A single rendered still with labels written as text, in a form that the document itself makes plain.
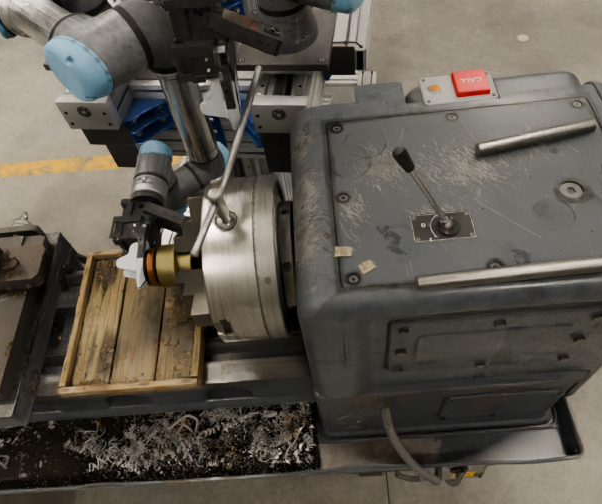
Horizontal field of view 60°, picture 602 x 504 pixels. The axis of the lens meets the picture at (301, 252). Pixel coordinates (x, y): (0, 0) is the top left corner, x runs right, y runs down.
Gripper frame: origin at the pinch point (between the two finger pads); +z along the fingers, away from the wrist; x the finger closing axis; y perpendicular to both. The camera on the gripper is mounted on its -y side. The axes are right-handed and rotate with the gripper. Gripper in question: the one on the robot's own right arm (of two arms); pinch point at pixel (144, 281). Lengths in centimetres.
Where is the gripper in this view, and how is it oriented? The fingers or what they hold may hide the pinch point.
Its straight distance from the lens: 106.3
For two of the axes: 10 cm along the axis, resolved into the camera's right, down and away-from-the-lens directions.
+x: -0.9, -5.4, -8.4
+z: 0.2, 8.4, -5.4
